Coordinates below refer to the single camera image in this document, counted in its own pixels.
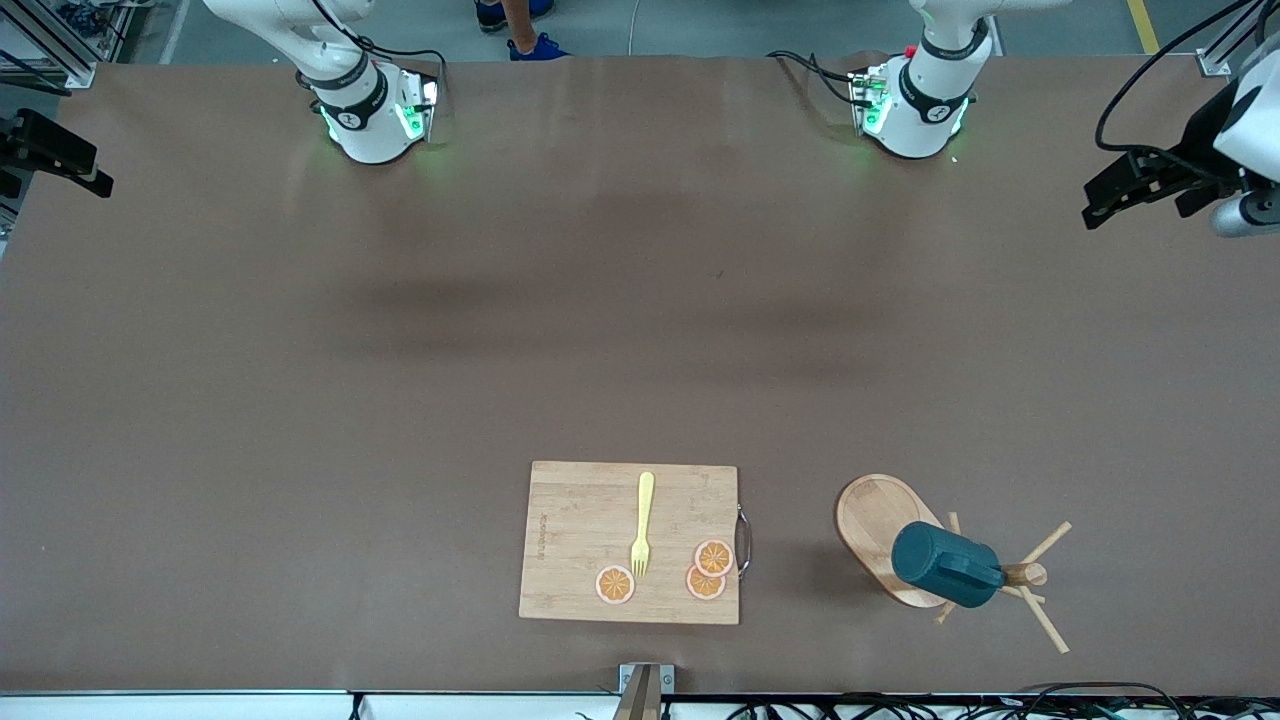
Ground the black cable bundle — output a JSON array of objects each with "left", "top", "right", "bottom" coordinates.
[{"left": 725, "top": 682, "right": 1280, "bottom": 720}]

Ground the teal mug with yellow inside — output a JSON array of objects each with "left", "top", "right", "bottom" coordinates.
[{"left": 891, "top": 521, "right": 1006, "bottom": 609}]

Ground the wooden mug tree rack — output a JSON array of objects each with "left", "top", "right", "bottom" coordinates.
[{"left": 836, "top": 473, "right": 1074, "bottom": 655}]

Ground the aluminium frame profile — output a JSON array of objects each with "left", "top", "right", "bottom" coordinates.
[
  {"left": 0, "top": 0, "right": 131, "bottom": 89},
  {"left": 1195, "top": 0, "right": 1263, "bottom": 78}
]

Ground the yellow plastic fork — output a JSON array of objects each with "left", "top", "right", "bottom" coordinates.
[{"left": 630, "top": 472, "right": 656, "bottom": 579}]

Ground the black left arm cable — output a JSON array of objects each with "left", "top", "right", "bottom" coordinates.
[{"left": 1095, "top": 0, "right": 1261, "bottom": 151}]

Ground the bamboo cutting board metal handle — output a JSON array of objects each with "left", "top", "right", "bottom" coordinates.
[{"left": 519, "top": 461, "right": 753, "bottom": 626}]

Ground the metal table edge bracket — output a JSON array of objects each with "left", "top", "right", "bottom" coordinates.
[{"left": 612, "top": 663, "right": 676, "bottom": 720}]

